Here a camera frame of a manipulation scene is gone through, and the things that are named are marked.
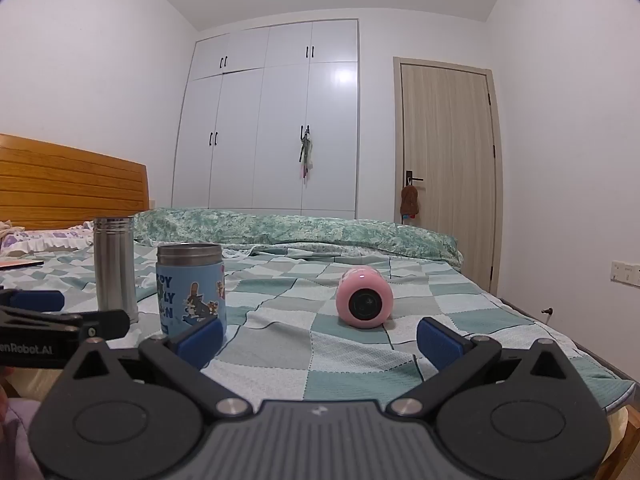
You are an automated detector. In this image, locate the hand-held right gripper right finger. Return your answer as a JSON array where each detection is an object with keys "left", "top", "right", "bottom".
[{"left": 386, "top": 317, "right": 581, "bottom": 417}]

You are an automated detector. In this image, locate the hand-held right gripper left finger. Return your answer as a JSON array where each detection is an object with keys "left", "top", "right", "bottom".
[{"left": 60, "top": 318, "right": 254, "bottom": 417}]

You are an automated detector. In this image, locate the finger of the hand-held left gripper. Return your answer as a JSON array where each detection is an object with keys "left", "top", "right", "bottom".
[
  {"left": 0, "top": 289, "right": 66, "bottom": 315},
  {"left": 0, "top": 306, "right": 131, "bottom": 340}
]

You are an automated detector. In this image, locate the pink round bottle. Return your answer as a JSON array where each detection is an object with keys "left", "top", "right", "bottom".
[{"left": 335, "top": 268, "right": 395, "bottom": 330}]

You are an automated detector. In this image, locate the blue cartoon cup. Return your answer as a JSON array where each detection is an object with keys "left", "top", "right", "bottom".
[{"left": 155, "top": 243, "right": 227, "bottom": 342}]

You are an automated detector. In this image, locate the stainless steel thermos cup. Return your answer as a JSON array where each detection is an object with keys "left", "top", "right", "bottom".
[{"left": 93, "top": 216, "right": 139, "bottom": 324}]

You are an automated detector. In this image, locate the purple floral pillow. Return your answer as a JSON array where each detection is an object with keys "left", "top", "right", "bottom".
[{"left": 0, "top": 222, "right": 97, "bottom": 255}]

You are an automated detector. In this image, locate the lilac clothing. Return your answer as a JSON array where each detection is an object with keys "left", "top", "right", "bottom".
[{"left": 0, "top": 396, "right": 42, "bottom": 480}]

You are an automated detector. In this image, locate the checkered green bed sheet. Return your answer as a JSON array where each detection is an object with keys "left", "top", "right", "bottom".
[{"left": 0, "top": 241, "right": 637, "bottom": 418}]

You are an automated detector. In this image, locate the wooden headboard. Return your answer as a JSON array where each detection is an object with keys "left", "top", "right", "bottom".
[{"left": 0, "top": 133, "right": 150, "bottom": 217}]

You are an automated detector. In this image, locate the green floral quilt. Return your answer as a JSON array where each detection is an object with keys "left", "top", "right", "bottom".
[{"left": 131, "top": 207, "right": 464, "bottom": 272}]

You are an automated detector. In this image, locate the light wooden door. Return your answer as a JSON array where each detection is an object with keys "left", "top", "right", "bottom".
[{"left": 392, "top": 56, "right": 503, "bottom": 294}]

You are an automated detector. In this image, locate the hanging ornament with pink tassel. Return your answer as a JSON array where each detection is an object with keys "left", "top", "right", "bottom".
[{"left": 298, "top": 127, "right": 316, "bottom": 179}]

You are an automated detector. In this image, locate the white wardrobe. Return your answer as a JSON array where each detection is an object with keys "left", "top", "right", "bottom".
[{"left": 172, "top": 18, "right": 360, "bottom": 214}]

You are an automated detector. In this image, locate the brown bag on door handle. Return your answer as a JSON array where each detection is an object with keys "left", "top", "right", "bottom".
[{"left": 400, "top": 185, "right": 420, "bottom": 222}]

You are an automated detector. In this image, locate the white wall socket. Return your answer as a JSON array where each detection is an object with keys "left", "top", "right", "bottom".
[{"left": 610, "top": 259, "right": 640, "bottom": 289}]

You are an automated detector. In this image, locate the wooden bed frame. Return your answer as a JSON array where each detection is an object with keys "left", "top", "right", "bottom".
[{"left": 595, "top": 399, "right": 640, "bottom": 480}]

